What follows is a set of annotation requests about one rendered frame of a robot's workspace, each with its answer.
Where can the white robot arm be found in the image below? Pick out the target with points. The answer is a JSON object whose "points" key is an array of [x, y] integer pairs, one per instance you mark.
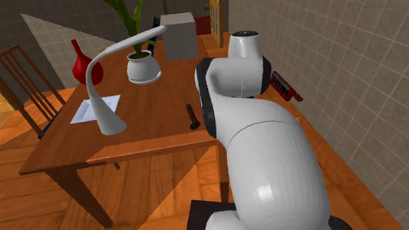
{"points": [[273, 168]]}

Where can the brown wooden desk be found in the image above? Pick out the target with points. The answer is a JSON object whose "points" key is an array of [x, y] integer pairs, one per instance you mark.
{"points": [[150, 101]]}

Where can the green plant in white pot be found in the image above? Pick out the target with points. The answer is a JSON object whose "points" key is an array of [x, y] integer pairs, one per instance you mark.
{"points": [[141, 68]]}

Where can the grey box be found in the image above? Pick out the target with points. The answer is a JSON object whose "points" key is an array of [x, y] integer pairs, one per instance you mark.
{"points": [[180, 38]]}

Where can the white curved desk lamp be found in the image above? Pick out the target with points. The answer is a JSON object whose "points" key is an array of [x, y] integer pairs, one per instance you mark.
{"points": [[105, 116]]}

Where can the black upright object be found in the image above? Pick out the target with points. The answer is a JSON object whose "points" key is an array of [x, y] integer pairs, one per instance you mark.
{"points": [[154, 27]]}

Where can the wooden door with glass panes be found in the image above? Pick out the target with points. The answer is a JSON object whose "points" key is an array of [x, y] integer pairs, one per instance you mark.
{"points": [[216, 12]]}

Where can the black robot stand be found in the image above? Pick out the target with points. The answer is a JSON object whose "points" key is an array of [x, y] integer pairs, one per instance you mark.
{"points": [[196, 224]]}

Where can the white square plate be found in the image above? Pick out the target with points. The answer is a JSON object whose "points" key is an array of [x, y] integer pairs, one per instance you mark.
{"points": [[85, 109]]}

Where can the red narrow-necked vase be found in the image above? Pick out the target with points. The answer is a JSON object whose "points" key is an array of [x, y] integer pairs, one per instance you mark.
{"points": [[81, 68]]}

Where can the brown wooden chair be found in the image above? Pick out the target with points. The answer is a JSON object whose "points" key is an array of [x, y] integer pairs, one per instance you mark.
{"points": [[24, 77]]}

